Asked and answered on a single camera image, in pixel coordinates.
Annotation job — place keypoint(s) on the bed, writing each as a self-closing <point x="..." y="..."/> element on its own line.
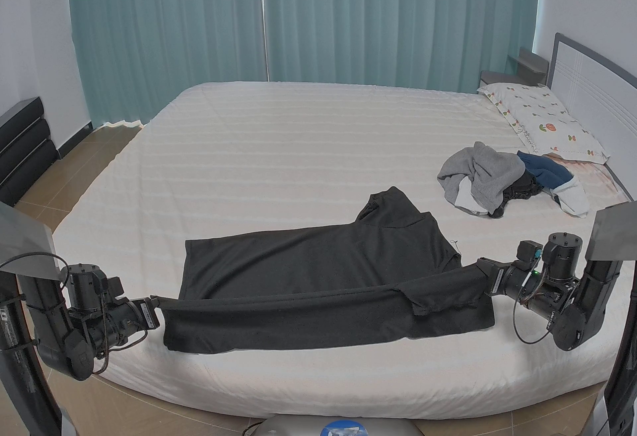
<point x="298" y="140"/>

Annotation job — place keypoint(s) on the pile of clothes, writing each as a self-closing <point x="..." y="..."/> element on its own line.
<point x="487" y="170"/>

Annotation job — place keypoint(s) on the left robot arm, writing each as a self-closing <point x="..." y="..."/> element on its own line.
<point x="25" y="245"/>

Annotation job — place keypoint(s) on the white printed pillow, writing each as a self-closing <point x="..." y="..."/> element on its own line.
<point x="542" y="118"/>

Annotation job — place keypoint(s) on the black chest of drawers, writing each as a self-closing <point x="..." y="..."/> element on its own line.
<point x="20" y="145"/>

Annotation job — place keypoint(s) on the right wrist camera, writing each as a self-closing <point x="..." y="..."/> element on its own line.
<point x="527" y="252"/>

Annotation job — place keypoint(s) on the grey bedside table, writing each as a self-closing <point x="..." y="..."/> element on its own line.
<point x="532" y="61"/>

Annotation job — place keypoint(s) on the black T-shirt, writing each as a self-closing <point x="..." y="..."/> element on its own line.
<point x="298" y="265"/>

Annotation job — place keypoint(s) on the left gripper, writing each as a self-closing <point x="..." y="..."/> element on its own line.
<point x="132" y="317"/>

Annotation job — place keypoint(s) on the blue-green curtain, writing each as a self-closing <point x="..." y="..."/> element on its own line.
<point x="164" y="26"/>
<point x="398" y="6"/>

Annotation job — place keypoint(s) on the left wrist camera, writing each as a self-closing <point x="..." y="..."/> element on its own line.
<point x="113" y="287"/>

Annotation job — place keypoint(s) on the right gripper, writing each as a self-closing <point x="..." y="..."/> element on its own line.
<point x="507" y="285"/>

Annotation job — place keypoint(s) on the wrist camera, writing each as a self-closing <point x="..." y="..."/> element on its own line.
<point x="527" y="252"/>
<point x="113" y="287"/>

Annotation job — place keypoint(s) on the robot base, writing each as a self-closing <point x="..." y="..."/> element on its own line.
<point x="298" y="426"/>

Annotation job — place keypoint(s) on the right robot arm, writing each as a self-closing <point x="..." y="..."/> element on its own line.
<point x="612" y="235"/>

